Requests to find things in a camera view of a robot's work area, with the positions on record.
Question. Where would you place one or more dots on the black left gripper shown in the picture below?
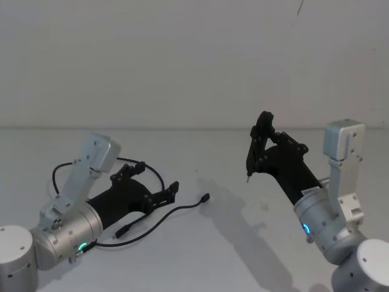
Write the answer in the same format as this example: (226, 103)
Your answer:
(121, 197)

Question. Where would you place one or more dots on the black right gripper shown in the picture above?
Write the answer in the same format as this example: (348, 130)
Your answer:
(288, 170)

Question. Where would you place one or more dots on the white table cloth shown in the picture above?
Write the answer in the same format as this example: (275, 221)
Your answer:
(194, 258)

